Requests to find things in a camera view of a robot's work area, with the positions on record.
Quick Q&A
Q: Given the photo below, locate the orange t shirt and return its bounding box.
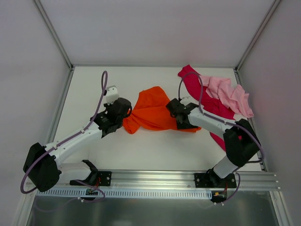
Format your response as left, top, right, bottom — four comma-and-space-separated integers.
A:
122, 86, 202, 135

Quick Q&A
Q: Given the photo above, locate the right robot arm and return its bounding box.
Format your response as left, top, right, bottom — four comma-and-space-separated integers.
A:
166, 98, 263, 188

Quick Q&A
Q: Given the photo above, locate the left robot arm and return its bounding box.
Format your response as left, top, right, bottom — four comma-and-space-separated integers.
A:
23, 97, 132, 192

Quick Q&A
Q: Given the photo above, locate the magenta t shirt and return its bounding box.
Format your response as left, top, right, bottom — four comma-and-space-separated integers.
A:
177, 65, 236, 152

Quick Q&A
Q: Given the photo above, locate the light pink t shirt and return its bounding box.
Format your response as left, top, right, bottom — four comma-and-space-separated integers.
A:
200, 75, 254, 118

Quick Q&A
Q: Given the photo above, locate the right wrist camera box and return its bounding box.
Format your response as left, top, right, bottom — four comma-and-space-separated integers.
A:
180, 97, 191, 105

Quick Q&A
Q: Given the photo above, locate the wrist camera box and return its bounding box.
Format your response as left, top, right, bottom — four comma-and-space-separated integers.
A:
104, 85, 119, 105
180, 97, 191, 105

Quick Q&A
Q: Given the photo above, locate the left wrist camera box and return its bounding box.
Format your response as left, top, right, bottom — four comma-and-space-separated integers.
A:
104, 85, 119, 105

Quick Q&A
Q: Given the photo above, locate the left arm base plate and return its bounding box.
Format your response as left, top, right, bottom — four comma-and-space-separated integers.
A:
95, 171, 112, 187

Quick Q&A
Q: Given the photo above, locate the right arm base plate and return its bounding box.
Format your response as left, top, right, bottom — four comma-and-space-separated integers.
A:
194, 172, 237, 188

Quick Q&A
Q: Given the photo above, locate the white slotted cable duct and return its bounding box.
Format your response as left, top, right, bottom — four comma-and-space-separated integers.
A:
37, 187, 212, 200

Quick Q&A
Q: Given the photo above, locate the left aluminium frame post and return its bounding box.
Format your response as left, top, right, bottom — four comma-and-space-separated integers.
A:
32, 0, 73, 71

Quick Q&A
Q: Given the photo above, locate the aluminium frame post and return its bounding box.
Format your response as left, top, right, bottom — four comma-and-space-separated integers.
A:
235, 0, 282, 71
32, 0, 73, 71

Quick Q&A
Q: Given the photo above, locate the right aluminium frame post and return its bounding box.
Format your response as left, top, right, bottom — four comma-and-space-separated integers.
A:
235, 0, 282, 71

